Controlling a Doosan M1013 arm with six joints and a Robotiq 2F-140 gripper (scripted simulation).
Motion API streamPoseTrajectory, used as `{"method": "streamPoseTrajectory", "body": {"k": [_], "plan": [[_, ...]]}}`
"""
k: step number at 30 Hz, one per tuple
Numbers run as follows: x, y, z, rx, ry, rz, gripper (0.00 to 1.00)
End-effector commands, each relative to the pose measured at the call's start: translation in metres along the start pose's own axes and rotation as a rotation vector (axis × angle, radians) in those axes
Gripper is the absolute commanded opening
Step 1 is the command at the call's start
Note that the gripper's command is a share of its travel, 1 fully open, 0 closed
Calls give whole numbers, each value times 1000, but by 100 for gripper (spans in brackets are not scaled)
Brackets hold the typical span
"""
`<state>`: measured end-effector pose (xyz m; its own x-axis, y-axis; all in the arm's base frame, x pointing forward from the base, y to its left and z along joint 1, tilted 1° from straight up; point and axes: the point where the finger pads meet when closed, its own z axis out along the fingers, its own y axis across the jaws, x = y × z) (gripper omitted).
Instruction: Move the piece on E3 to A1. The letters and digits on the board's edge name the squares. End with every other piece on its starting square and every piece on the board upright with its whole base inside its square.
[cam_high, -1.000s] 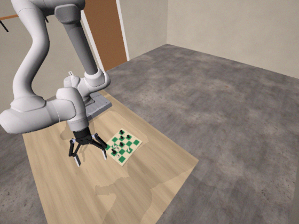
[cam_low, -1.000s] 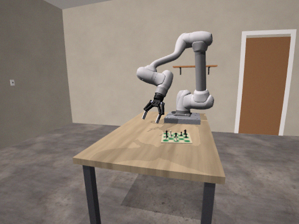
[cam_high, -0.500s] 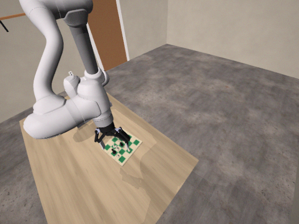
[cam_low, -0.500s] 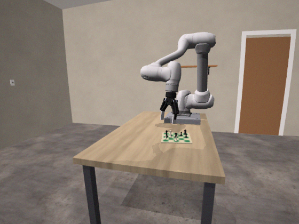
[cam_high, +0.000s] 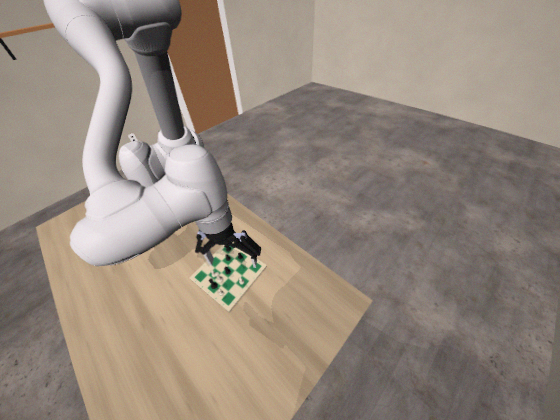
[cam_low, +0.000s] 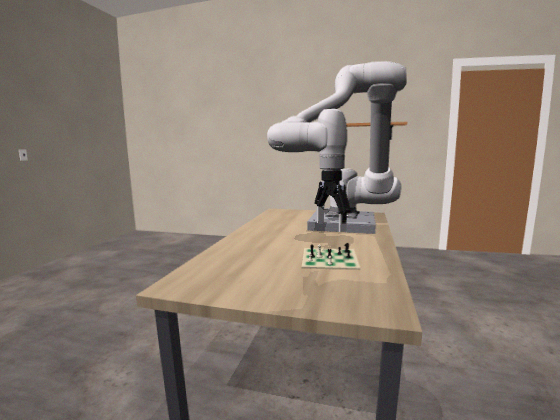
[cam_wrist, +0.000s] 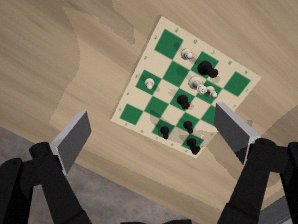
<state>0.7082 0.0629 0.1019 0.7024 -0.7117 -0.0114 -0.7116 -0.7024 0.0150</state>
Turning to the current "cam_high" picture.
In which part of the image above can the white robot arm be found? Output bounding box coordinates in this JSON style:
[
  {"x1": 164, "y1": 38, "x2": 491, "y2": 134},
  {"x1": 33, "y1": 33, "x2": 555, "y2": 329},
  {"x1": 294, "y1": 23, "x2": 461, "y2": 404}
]
[{"x1": 44, "y1": 0, "x2": 232, "y2": 266}]

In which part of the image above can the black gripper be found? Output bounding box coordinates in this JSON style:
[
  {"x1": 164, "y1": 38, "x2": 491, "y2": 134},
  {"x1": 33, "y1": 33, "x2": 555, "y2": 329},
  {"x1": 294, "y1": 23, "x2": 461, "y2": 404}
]
[{"x1": 195, "y1": 222, "x2": 261, "y2": 268}]

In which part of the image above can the green and white chessboard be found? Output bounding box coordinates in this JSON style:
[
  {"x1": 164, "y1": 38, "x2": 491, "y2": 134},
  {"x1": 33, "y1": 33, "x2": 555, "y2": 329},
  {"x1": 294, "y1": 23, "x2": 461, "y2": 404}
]
[{"x1": 189, "y1": 245, "x2": 267, "y2": 312}]

